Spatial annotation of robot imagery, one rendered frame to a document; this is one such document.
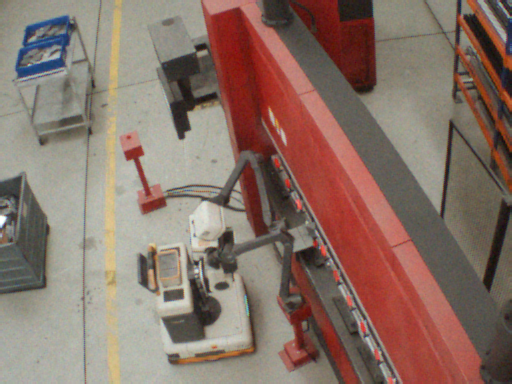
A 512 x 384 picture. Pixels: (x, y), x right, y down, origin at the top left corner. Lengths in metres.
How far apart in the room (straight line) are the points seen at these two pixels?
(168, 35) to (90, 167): 2.43
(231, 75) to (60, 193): 2.74
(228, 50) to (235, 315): 1.94
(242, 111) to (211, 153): 1.83
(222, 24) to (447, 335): 2.51
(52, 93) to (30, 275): 2.29
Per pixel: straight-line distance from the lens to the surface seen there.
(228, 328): 5.19
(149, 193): 6.30
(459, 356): 2.74
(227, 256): 4.33
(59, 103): 7.33
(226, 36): 4.48
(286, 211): 4.98
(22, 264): 5.90
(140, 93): 7.57
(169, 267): 4.80
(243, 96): 4.82
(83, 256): 6.27
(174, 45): 4.77
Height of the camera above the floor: 4.73
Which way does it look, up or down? 49 degrees down
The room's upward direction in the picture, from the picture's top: 11 degrees counter-clockwise
